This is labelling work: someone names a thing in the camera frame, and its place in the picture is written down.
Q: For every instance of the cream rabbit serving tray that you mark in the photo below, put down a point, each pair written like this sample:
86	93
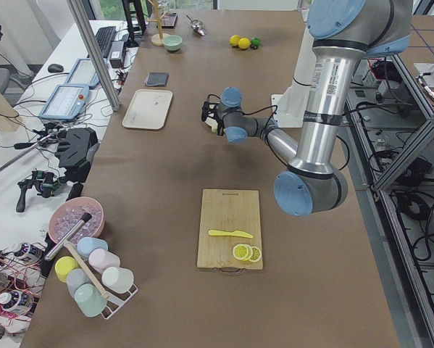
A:
148	109

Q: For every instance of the yellow plastic knife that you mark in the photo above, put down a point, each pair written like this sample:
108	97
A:
235	233

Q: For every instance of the mint green bowl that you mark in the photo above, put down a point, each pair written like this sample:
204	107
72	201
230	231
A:
172	43

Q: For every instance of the aluminium frame post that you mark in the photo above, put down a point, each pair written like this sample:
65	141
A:
81	20

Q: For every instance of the yellow lemon near plate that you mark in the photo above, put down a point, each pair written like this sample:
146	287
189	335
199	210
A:
234	40

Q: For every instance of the black keyboard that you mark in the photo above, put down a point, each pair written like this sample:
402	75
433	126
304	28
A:
104	38

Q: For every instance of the steel ice scoop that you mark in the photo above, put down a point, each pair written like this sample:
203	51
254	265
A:
197	25

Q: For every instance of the teach pendant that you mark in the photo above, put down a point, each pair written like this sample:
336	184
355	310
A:
83	72
65	103

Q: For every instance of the pink bowl of ice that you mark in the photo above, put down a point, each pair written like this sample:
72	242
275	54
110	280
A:
70	213

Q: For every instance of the far teach pendant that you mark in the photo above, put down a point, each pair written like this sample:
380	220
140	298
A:
83	72

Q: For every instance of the steel black-tipped ice tongs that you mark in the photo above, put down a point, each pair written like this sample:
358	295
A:
50	255

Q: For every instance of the mint cup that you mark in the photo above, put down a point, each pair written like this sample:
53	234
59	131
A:
89	300

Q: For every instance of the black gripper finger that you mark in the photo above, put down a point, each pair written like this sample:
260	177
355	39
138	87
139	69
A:
220	130

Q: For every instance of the lemon slice back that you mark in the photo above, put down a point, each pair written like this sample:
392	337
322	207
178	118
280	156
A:
257	254

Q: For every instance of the black computer mouse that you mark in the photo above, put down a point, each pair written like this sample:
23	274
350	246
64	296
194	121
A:
55	68

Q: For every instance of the wooden cup tree stand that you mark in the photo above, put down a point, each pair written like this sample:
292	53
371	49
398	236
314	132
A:
157	39

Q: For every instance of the white cup rack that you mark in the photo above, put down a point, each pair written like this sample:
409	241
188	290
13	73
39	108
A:
116	301

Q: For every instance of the lemon slice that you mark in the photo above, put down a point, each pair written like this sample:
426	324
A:
241	251
249	258
257	254

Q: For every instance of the pink cup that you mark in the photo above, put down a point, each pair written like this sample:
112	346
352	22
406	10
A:
101	259

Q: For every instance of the black framed tray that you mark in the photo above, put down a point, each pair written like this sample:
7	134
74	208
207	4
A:
169	21

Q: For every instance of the bamboo cutting board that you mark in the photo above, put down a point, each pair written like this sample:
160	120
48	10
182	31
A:
228	211

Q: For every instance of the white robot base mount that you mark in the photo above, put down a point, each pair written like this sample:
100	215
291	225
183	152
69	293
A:
292	103

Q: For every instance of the lemon slice middle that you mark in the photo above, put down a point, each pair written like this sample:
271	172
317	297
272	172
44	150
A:
249	258

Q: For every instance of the folded grey cloth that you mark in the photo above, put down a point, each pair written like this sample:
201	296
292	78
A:
156	79

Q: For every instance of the yellow lemon near lime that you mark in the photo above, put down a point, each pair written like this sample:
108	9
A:
244	43

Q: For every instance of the blue cup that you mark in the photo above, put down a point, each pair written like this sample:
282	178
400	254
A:
87	245

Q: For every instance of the white cup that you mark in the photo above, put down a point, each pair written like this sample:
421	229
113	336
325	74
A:
118	279

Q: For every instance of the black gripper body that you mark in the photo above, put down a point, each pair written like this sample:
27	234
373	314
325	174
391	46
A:
220	127

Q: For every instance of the grey cup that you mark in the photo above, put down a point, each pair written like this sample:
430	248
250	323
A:
75	279

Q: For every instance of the yellow cup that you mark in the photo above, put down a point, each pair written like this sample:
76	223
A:
64	266

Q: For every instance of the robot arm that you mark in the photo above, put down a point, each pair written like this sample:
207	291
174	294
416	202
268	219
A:
344	33

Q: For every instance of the lemon slice front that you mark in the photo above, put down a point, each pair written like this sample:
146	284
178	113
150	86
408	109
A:
241	251

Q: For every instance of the near teach pendant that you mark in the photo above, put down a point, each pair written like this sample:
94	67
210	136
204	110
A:
65	103

